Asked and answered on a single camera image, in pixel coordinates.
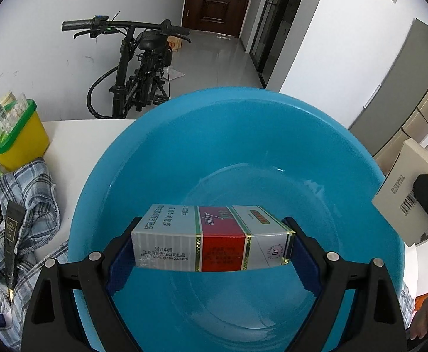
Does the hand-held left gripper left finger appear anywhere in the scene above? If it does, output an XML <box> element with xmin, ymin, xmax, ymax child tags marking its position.
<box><xmin>20</xmin><ymin>217</ymin><xmax>143</xmax><ymax>352</ymax></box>

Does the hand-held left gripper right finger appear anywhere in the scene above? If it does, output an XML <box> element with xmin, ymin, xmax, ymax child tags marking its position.
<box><xmin>282</xmin><ymin>217</ymin><xmax>409</xmax><ymax>352</ymax></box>

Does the beige box with barcode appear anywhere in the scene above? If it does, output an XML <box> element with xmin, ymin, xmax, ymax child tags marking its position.
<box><xmin>371</xmin><ymin>138</ymin><xmax>428</xmax><ymax>248</ymax></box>

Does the red and silver cigarette box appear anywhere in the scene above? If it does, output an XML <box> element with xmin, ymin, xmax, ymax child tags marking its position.
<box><xmin>131</xmin><ymin>203</ymin><xmax>296</xmax><ymax>273</ymax></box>

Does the blue plastic basin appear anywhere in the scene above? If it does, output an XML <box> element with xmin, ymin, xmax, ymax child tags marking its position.
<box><xmin>68</xmin><ymin>87</ymin><xmax>405</xmax><ymax>352</ymax></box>

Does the grey and gold refrigerator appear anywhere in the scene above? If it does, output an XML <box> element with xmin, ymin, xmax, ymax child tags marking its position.
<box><xmin>348</xmin><ymin>18</ymin><xmax>428</xmax><ymax>162</ymax></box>

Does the blue plaid shirt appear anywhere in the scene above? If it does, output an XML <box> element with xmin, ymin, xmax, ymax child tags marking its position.
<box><xmin>0</xmin><ymin>158</ymin><xmax>71</xmax><ymax>351</ymax></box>

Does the yellow bin with green rim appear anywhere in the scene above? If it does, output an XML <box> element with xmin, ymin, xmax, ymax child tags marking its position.
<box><xmin>0</xmin><ymin>99</ymin><xmax>50</xmax><ymax>172</ymax></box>

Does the bunch of sachets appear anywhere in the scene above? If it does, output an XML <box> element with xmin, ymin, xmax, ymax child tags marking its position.
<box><xmin>0</xmin><ymin>91</ymin><xmax>29</xmax><ymax>145</ymax></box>

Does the black bicycle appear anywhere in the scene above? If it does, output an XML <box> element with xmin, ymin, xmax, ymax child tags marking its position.
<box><xmin>62</xmin><ymin>15</ymin><xmax>192</xmax><ymax>120</ymax></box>

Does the black framed glass door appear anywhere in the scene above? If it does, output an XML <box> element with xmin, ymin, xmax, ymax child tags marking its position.
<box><xmin>248</xmin><ymin>0</ymin><xmax>312</xmax><ymax>77</ymax></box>

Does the dark brown door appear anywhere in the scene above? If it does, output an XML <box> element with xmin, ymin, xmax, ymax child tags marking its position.
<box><xmin>182</xmin><ymin>0</ymin><xmax>256</xmax><ymax>39</ymax></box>

